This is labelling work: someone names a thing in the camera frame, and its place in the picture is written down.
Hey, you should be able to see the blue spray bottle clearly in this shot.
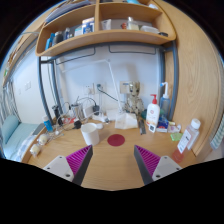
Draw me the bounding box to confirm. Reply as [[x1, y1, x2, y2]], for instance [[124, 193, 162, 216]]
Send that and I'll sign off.
[[160, 82, 170, 118]]

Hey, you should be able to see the black comb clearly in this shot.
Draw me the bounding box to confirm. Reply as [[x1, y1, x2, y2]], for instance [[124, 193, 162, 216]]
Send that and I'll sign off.
[[139, 119, 146, 135]]

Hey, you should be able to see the white plastic cup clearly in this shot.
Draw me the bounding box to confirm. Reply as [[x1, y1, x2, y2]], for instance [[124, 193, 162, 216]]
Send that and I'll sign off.
[[81, 123, 99, 145]]

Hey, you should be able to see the white pump lotion bottle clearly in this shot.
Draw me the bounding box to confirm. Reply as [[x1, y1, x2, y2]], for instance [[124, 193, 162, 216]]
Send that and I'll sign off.
[[146, 94, 160, 132]]

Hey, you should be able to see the clear bottle white cap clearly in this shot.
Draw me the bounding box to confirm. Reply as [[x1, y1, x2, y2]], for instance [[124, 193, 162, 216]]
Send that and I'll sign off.
[[177, 118, 201, 154]]

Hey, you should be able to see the bed with teal pillow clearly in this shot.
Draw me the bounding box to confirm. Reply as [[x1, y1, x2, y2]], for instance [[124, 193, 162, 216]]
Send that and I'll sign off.
[[0, 115, 43, 161]]

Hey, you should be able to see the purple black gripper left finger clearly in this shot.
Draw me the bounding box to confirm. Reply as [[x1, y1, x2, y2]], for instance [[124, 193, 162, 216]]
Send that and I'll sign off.
[[44, 145, 93, 185]]

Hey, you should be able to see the green sticky note pad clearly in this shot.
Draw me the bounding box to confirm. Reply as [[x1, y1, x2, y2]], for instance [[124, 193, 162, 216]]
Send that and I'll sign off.
[[170, 133, 183, 141]]

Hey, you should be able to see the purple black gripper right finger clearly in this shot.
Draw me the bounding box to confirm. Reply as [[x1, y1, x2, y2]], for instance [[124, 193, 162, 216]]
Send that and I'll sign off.
[[134, 145, 181, 185]]

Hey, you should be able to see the wooden groot figurine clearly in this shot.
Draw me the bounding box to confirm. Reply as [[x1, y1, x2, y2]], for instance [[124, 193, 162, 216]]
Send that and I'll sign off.
[[125, 82, 144, 115]]

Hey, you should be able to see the wooden wall shelf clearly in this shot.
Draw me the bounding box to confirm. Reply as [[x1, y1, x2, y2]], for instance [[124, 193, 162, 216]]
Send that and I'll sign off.
[[36, 0, 176, 56]]

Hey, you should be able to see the white tissue pack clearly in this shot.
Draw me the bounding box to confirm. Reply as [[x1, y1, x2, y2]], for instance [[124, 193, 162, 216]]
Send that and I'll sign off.
[[115, 113, 138, 130]]

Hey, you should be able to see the round dark red coaster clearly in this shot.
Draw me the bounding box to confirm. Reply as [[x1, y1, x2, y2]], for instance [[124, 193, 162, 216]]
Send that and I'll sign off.
[[107, 134, 125, 147]]

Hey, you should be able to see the small blue capped bottle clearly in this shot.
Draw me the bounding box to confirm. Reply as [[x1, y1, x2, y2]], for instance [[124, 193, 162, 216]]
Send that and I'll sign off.
[[42, 116, 53, 132]]

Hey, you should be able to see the white desk lamp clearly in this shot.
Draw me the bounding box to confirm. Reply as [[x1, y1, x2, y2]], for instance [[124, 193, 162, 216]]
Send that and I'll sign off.
[[62, 60, 122, 122]]

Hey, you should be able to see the blue white box on shelf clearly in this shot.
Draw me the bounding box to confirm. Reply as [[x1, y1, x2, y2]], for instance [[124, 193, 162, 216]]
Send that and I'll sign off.
[[82, 17, 94, 34]]

